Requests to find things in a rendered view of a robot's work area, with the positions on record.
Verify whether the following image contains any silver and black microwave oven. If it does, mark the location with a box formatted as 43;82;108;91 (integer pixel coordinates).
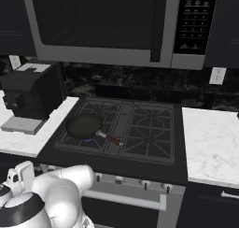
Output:
21;0;219;71

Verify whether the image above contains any silver drawer handle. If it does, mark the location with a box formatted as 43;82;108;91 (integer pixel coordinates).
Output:
219;190;239;201

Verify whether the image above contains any silver oven front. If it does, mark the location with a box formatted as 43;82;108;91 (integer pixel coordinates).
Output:
81;171;187;228

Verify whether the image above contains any dark blue wall cupboard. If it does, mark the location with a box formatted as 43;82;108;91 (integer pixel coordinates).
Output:
203;0;239;69
0;0;37;58

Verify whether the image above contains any black frying pan, brown handle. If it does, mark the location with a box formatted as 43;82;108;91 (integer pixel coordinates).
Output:
64;112;124;147

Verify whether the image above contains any dark blue drawer front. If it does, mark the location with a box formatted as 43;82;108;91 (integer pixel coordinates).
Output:
176;180;239;228

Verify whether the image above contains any silver oven door handle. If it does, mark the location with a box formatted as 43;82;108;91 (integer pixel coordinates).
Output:
81;189;168;212

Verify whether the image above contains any black coffee machine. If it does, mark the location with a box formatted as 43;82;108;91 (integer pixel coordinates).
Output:
0;62;65;135

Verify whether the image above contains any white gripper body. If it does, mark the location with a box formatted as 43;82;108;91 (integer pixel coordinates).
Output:
13;160;35;194

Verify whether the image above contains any dark blue base cupboard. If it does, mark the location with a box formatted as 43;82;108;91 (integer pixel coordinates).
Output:
0;151;43;183

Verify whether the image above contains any black gas hob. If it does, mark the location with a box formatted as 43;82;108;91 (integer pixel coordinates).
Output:
35;95;190;187

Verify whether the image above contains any white wall socket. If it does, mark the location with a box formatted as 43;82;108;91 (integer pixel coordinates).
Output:
208;66;228;86
8;54;22;70

